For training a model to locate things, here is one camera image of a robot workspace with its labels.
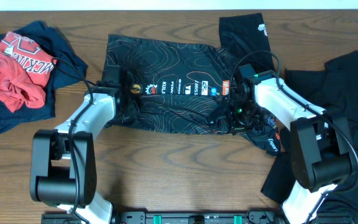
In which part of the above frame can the black printed cycling jersey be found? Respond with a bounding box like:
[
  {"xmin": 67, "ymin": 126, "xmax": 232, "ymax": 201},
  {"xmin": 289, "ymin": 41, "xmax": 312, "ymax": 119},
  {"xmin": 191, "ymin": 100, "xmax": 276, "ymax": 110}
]
[{"xmin": 104, "ymin": 13, "xmax": 280, "ymax": 156}]

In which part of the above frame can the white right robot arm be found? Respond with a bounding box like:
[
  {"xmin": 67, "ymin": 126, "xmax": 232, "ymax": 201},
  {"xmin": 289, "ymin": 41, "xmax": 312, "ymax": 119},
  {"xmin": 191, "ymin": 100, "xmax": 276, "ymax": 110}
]
[{"xmin": 224, "ymin": 64, "xmax": 358, "ymax": 223}]

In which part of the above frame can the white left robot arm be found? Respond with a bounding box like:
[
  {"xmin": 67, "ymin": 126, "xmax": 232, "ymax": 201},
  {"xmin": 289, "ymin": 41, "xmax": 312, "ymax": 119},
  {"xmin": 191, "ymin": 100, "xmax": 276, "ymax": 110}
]
[{"xmin": 30, "ymin": 65, "xmax": 138, "ymax": 223}]

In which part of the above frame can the navy blue t-shirt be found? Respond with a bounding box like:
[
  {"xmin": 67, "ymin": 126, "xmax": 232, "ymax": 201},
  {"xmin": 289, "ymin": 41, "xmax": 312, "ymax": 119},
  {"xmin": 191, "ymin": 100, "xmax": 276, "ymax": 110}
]
[{"xmin": 0, "ymin": 21, "xmax": 88, "ymax": 134}]

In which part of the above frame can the plain black shirt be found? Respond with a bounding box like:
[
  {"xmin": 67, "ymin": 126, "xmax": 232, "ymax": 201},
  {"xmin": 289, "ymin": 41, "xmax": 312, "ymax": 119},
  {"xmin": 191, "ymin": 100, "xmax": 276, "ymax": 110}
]
[{"xmin": 260, "ymin": 50, "xmax": 358, "ymax": 224}]

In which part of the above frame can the red printed t-shirt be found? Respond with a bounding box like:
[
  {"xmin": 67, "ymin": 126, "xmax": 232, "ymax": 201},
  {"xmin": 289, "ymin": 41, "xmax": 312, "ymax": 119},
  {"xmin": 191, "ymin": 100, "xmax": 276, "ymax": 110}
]
[{"xmin": 0, "ymin": 32, "xmax": 54, "ymax": 113}]

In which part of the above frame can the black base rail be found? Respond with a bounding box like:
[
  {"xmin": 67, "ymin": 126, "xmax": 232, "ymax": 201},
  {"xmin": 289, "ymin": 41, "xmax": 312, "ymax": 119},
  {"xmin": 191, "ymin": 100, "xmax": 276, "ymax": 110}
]
[{"xmin": 40, "ymin": 210, "xmax": 354, "ymax": 224}]

